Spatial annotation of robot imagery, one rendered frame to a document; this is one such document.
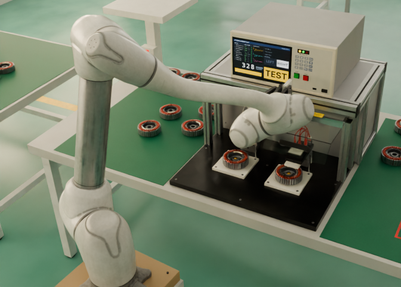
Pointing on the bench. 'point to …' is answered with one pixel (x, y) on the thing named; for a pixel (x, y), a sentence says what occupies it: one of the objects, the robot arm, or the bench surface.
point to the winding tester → (306, 44)
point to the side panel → (370, 120)
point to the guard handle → (294, 145)
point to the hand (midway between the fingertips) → (287, 86)
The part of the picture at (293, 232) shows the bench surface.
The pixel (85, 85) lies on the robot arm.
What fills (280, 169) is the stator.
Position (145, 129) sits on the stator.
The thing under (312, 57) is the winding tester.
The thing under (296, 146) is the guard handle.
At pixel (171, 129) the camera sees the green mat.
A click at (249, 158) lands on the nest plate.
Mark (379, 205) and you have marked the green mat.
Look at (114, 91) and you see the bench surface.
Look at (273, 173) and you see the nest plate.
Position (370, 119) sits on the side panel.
